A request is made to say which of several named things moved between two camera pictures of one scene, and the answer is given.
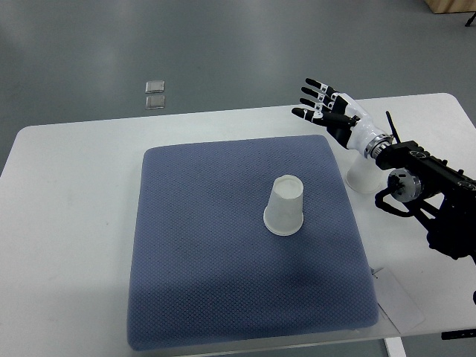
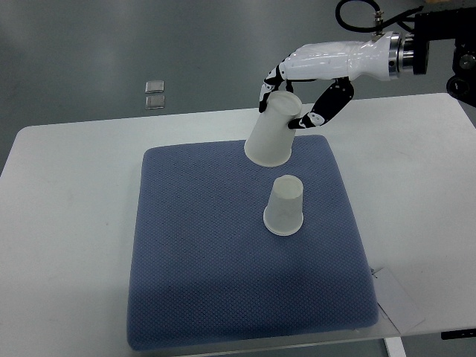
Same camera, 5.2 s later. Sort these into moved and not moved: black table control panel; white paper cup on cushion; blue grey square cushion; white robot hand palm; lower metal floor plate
Moved: white robot hand palm
Not moved: blue grey square cushion; black table control panel; lower metal floor plate; white paper cup on cushion
